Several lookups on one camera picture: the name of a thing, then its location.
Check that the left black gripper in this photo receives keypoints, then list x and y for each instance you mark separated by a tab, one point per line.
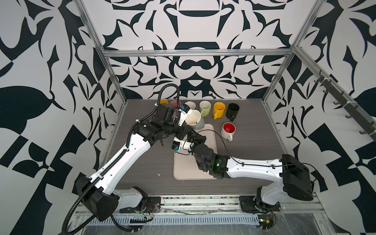
183	130

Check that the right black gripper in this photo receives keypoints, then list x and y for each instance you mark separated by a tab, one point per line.
197	139

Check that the grey mug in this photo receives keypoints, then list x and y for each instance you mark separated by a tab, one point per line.
195	120

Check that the pink ghost print mug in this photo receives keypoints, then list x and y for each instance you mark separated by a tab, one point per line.
175	104

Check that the dark green mug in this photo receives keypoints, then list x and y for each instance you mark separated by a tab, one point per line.
191	104

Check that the white cream mug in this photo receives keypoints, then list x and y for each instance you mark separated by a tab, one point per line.
228	130

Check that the light green mug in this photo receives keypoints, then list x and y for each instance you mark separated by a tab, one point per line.
205	108

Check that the black mug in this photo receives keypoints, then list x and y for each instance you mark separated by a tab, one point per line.
232	111

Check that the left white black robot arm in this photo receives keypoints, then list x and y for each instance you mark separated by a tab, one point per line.
97	193

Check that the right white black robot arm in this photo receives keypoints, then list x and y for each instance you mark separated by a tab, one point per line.
289	177

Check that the beige plastic tray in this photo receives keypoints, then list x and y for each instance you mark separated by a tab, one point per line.
185	166

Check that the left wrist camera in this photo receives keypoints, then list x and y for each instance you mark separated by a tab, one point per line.
182	113

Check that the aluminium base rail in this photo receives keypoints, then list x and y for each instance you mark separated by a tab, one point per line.
214	215

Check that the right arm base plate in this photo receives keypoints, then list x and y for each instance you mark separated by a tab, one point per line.
250	204

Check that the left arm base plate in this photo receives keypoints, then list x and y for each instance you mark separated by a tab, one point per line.
147	205

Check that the black hook rail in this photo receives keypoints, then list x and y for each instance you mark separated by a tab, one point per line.
353	108

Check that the aluminium frame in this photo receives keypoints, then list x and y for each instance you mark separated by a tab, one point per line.
295	49

